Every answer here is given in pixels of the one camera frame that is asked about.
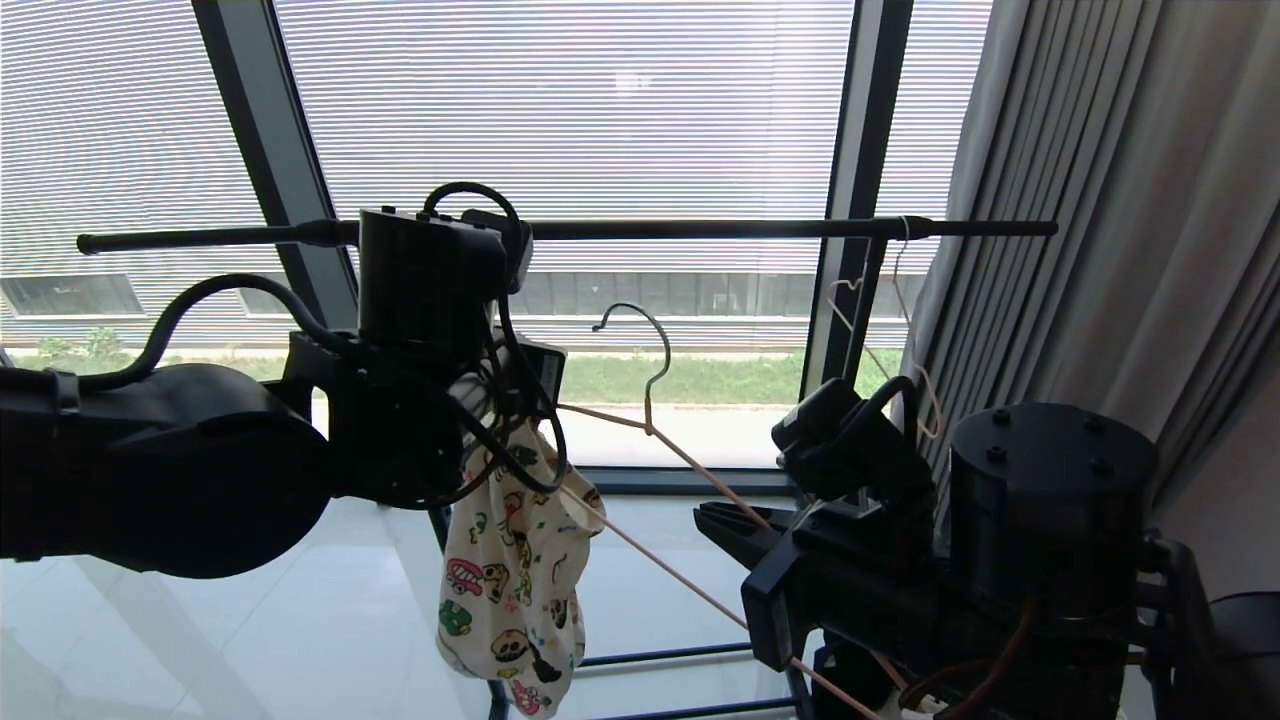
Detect grey curtain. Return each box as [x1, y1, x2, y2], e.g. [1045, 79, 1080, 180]
[905, 0, 1280, 521]

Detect cream printed garment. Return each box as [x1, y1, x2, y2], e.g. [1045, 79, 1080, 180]
[437, 420, 607, 719]

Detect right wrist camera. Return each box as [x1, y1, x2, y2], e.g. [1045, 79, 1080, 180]
[772, 378, 938, 513]

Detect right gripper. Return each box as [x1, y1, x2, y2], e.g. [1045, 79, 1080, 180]
[740, 505, 951, 673]

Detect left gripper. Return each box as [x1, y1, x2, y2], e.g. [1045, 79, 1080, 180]
[455, 340, 568, 426]

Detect window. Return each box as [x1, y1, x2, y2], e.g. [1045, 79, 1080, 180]
[0, 0, 991, 496]

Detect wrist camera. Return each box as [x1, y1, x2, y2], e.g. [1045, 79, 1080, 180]
[772, 378, 938, 513]
[460, 205, 536, 301]

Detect pink clothes hanger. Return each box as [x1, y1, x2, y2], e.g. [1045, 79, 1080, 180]
[545, 303, 886, 720]
[826, 218, 946, 443]

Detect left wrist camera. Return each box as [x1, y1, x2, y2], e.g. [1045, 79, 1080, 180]
[460, 205, 536, 301]

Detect black clothes rack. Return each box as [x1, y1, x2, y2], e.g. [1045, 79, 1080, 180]
[78, 215, 1059, 720]

